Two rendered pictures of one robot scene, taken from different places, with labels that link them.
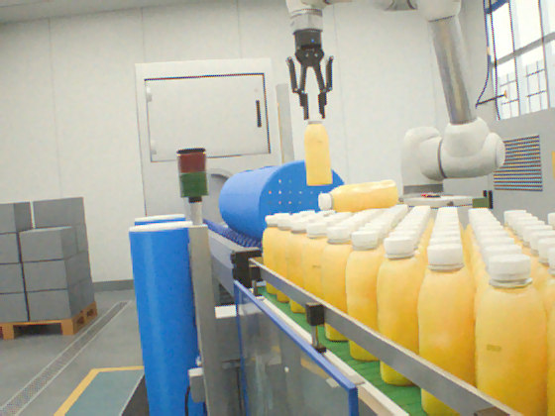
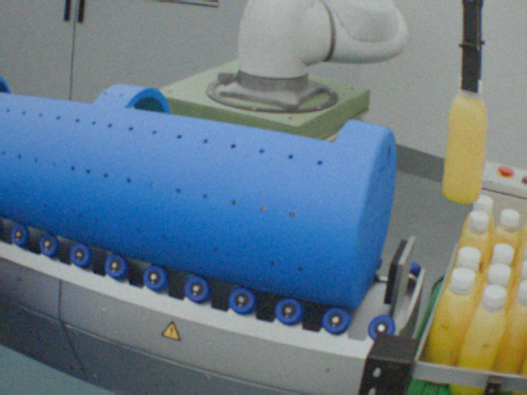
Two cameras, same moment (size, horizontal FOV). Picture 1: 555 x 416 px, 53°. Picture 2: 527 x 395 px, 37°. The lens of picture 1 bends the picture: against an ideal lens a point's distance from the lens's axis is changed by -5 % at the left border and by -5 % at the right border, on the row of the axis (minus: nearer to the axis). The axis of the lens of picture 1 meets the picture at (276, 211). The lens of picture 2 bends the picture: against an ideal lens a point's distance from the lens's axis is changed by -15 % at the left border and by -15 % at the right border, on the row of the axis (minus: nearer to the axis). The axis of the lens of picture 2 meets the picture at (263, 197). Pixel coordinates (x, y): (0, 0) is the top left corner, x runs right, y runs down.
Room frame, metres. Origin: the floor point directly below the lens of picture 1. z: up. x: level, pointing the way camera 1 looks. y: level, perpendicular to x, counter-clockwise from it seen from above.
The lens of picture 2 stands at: (1.24, 1.05, 1.69)
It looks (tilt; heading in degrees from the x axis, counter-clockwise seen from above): 25 degrees down; 301
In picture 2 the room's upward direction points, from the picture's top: 4 degrees clockwise
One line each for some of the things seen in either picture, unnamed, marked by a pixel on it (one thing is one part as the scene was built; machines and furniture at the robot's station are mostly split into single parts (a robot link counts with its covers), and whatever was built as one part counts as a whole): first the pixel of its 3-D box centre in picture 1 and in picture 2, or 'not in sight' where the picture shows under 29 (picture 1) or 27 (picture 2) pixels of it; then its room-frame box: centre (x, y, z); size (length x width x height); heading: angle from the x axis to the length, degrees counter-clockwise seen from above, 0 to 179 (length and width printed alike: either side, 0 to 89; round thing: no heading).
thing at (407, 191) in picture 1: (421, 192); (264, 79); (2.23, -0.56, 1.09); 0.22 x 0.18 x 0.06; 8
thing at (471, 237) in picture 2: not in sight; (470, 269); (1.58, -0.22, 0.99); 0.07 x 0.07 x 0.18
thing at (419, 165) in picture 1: (423, 156); (280, 24); (2.21, -0.57, 1.23); 0.18 x 0.16 x 0.22; 51
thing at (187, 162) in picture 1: (192, 162); not in sight; (1.22, 0.17, 1.23); 0.06 x 0.06 x 0.04
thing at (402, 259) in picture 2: not in sight; (397, 282); (1.68, -0.10, 0.99); 0.10 x 0.02 x 0.12; 103
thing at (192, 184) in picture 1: (193, 184); not in sight; (1.22, 0.17, 1.18); 0.06 x 0.06 x 0.05
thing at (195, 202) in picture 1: (194, 187); not in sight; (1.22, 0.17, 1.18); 0.06 x 0.06 x 0.16
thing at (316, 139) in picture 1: (317, 153); (466, 143); (1.60, -0.12, 1.24); 0.07 x 0.07 x 0.18
